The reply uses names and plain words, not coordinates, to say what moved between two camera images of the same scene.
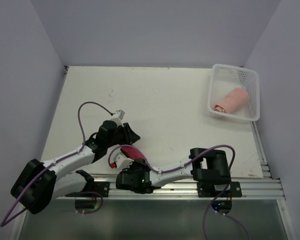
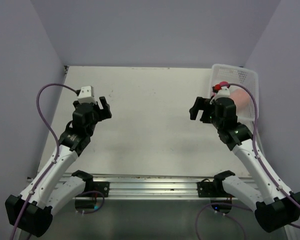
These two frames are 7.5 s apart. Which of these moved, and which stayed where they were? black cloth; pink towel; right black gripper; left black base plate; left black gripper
Moved: right black gripper; left black gripper; black cloth
Stayed: left black base plate; pink towel
